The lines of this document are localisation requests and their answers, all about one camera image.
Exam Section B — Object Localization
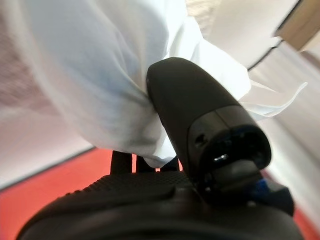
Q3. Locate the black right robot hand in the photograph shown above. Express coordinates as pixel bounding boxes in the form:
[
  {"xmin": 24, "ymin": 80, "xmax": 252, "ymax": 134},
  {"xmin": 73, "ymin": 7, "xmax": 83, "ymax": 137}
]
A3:
[{"xmin": 16, "ymin": 56, "xmax": 305, "ymax": 240}]

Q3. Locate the white garment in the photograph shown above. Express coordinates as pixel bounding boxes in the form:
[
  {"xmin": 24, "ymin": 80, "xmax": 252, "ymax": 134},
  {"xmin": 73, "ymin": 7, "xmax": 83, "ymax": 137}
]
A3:
[{"xmin": 9, "ymin": 0, "xmax": 309, "ymax": 169}]

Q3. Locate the white curtain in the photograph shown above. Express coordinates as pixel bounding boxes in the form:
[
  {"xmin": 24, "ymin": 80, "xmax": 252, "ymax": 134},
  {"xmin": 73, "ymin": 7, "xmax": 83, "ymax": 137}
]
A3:
[{"xmin": 249, "ymin": 42, "xmax": 320, "ymax": 240}]

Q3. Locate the brown wooden nightstand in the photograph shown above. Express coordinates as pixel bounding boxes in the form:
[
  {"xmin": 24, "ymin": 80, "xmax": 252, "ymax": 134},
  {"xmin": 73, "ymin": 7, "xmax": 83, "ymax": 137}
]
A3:
[{"xmin": 275, "ymin": 0, "xmax": 320, "ymax": 52}]

